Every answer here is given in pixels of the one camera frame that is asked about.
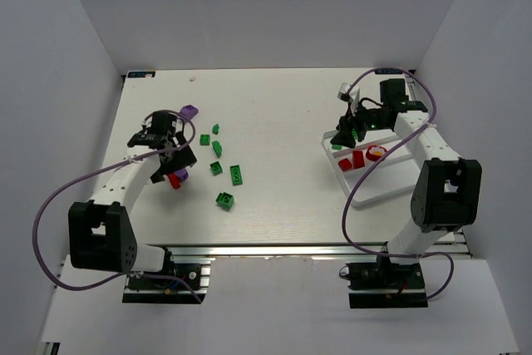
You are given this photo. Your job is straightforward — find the red lego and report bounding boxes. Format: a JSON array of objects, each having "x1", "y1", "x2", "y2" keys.
[{"x1": 167, "y1": 174, "x2": 180, "y2": 190}]

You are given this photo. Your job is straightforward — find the purple round lego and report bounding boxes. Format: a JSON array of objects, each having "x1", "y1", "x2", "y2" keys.
[{"x1": 174, "y1": 168, "x2": 189, "y2": 181}]

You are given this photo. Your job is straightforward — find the red 2x4 lego brick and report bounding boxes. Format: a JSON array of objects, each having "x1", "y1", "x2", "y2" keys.
[{"x1": 352, "y1": 150, "x2": 365, "y2": 170}]

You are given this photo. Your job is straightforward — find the small red lego brick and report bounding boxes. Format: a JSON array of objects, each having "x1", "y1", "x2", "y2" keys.
[{"x1": 337, "y1": 158, "x2": 352, "y2": 171}]

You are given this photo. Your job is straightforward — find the purple lego brick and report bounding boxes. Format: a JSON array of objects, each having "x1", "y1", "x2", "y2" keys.
[{"x1": 180, "y1": 104, "x2": 199, "y2": 120}]

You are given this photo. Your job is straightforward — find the red flower lego brick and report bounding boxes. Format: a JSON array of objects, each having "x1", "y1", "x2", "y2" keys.
[{"x1": 365, "y1": 145, "x2": 387, "y2": 162}]

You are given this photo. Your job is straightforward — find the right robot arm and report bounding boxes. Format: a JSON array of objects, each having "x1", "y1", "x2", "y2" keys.
[{"x1": 331, "y1": 78, "x2": 482, "y2": 284}]

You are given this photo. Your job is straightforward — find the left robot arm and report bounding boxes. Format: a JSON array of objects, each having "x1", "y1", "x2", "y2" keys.
[{"x1": 68, "y1": 110, "x2": 197, "y2": 274}]

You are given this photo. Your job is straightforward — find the green 2x2 lego brick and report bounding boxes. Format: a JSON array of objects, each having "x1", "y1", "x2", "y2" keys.
[{"x1": 199, "y1": 134, "x2": 210, "y2": 145}]

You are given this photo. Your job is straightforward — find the green upside-down square lego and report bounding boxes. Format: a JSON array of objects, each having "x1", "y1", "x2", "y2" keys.
[{"x1": 209, "y1": 161, "x2": 223, "y2": 175}]

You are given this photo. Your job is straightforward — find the green curved lego piece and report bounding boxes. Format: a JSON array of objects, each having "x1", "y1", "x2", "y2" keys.
[{"x1": 212, "y1": 141, "x2": 223, "y2": 158}]

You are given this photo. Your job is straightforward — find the right table label sticker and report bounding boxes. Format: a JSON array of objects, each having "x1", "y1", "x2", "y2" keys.
[{"x1": 373, "y1": 68, "x2": 403, "y2": 75}]

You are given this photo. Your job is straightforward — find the table label sticker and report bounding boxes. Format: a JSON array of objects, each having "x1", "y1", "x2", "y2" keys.
[
  {"x1": 373, "y1": 68, "x2": 403, "y2": 75},
  {"x1": 126, "y1": 71, "x2": 155, "y2": 79}
]

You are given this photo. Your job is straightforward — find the white sorting tray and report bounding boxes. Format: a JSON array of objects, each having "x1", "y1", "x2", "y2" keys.
[{"x1": 323, "y1": 128, "x2": 425, "y2": 209}]

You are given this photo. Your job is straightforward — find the green upside-down long lego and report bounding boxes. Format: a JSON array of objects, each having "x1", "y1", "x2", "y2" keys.
[{"x1": 229, "y1": 165, "x2": 243, "y2": 186}]

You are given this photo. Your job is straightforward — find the green 2x2 lego front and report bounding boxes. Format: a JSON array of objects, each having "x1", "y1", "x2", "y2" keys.
[{"x1": 215, "y1": 192, "x2": 234, "y2": 210}]

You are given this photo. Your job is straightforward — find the left table label sticker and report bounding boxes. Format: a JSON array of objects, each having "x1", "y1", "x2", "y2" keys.
[{"x1": 126, "y1": 71, "x2": 155, "y2": 79}]

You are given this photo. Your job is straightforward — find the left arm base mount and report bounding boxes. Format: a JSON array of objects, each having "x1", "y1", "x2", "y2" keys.
[{"x1": 122, "y1": 249, "x2": 211, "y2": 305}]

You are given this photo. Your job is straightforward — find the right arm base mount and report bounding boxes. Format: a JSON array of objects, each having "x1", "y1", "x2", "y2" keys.
[{"x1": 338, "y1": 257, "x2": 428, "y2": 309}]

